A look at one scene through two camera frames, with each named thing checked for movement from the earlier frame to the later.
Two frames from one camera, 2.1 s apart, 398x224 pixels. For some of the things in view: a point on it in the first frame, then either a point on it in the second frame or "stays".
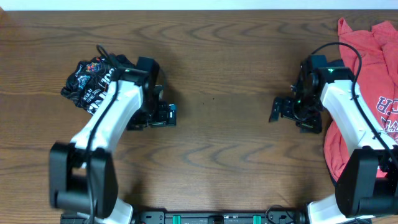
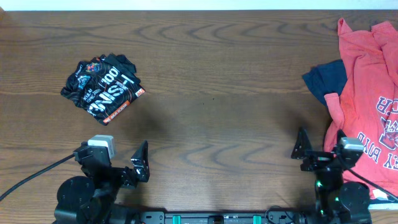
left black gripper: (162, 120) → (140, 166)
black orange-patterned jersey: (86, 80) stays
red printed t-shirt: (372, 50) stays
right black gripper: (312, 125) → (318, 158)
